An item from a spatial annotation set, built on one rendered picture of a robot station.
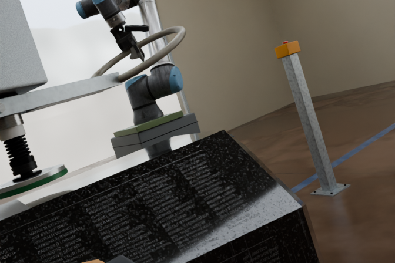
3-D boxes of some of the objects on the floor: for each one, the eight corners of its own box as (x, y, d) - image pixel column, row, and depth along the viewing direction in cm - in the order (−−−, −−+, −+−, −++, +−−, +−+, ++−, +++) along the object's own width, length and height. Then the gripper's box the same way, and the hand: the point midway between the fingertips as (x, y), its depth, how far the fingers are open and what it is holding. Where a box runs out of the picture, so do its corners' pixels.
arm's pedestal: (142, 267, 246) (99, 141, 240) (201, 231, 274) (164, 118, 269) (184, 285, 205) (133, 135, 199) (248, 240, 234) (206, 108, 228)
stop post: (350, 185, 270) (305, 36, 263) (332, 196, 260) (285, 42, 252) (328, 184, 287) (285, 44, 280) (310, 194, 277) (265, 50, 270)
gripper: (110, 27, 190) (133, 63, 198) (107, 32, 176) (132, 70, 184) (126, 18, 189) (148, 54, 197) (123, 23, 175) (147, 61, 183)
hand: (144, 57), depth 190 cm, fingers open, 9 cm apart
